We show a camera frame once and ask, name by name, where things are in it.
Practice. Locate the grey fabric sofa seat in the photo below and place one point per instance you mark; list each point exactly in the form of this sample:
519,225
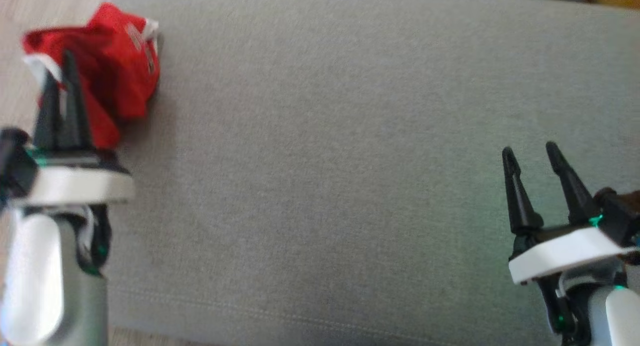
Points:
350,136

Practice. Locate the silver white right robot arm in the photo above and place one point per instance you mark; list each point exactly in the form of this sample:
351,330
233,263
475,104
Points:
615,316

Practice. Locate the red and white jersey garment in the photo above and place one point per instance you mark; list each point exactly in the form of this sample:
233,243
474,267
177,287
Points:
115,86

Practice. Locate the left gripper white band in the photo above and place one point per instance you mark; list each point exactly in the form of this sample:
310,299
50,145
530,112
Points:
75,186

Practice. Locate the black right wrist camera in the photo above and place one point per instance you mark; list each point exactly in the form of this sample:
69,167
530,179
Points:
620,216

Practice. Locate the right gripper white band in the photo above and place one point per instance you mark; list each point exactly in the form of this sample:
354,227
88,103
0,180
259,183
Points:
565,251

